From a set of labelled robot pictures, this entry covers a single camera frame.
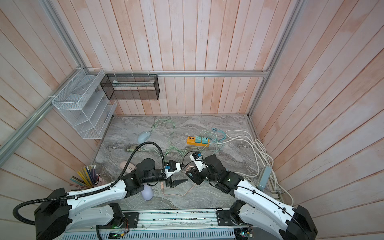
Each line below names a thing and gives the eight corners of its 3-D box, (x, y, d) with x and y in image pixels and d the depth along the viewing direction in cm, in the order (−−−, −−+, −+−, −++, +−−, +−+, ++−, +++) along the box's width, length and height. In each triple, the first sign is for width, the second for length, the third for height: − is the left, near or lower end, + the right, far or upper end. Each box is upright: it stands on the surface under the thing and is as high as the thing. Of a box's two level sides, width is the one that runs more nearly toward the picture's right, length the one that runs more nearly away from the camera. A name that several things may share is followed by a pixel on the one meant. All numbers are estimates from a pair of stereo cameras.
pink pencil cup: (86, 195, 83) (69, 185, 71) (87, 181, 88) (71, 170, 76) (108, 188, 86) (94, 177, 74) (107, 175, 91) (95, 163, 78)
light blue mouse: (135, 140, 107) (134, 138, 105) (145, 130, 113) (145, 129, 111) (141, 144, 105) (141, 142, 103) (151, 134, 111) (151, 132, 109)
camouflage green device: (126, 151, 101) (125, 150, 100) (128, 147, 104) (127, 145, 102) (140, 151, 101) (139, 150, 100) (141, 147, 104) (141, 145, 102)
